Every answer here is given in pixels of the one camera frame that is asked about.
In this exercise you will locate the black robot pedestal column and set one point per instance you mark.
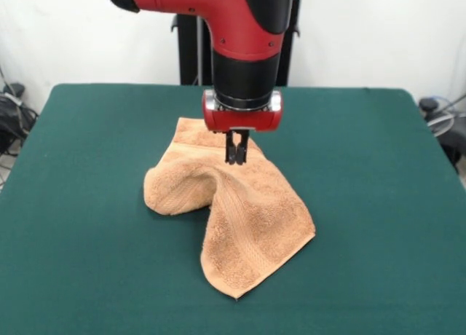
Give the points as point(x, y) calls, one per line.
point(189, 51)

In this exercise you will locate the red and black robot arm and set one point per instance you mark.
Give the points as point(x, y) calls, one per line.
point(247, 40)

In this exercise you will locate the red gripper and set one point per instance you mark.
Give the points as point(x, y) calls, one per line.
point(244, 120)

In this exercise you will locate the dark green table cloth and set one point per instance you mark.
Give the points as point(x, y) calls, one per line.
point(91, 240)

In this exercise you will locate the orange terry towel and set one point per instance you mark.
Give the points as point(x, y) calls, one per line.
point(255, 218)

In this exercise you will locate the black wheeled stand base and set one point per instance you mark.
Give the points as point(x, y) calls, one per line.
point(451, 138)

